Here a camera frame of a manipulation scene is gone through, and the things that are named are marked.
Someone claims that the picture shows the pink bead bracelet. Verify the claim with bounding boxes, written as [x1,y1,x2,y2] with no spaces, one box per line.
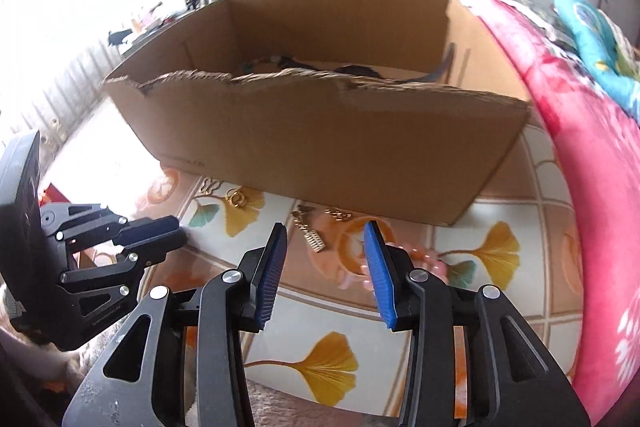
[400,244,451,280]

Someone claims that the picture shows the pink strap wristwatch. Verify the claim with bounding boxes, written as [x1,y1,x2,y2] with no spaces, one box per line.
[295,42,458,85]

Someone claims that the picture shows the tile pattern tablecloth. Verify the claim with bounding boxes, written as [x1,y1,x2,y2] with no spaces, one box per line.
[40,117,586,408]

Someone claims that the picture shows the grey patterned pillow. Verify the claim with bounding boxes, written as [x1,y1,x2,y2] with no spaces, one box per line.
[505,0,556,38]

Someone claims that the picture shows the light blue pillow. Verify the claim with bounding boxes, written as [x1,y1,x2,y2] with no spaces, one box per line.
[552,0,640,122]

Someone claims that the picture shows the pink floral blanket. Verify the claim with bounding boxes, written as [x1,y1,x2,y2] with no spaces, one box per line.
[460,0,640,408]

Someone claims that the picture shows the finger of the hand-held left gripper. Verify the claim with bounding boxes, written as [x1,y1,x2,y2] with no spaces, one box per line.
[60,233,189,289]
[41,202,183,249]

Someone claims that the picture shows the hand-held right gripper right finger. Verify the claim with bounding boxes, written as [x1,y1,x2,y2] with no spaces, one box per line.
[362,221,591,427]

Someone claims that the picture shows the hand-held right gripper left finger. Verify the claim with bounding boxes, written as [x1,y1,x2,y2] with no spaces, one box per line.
[62,222,289,427]

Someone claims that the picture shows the torn cardboard box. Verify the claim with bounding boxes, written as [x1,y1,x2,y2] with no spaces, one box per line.
[101,0,532,228]

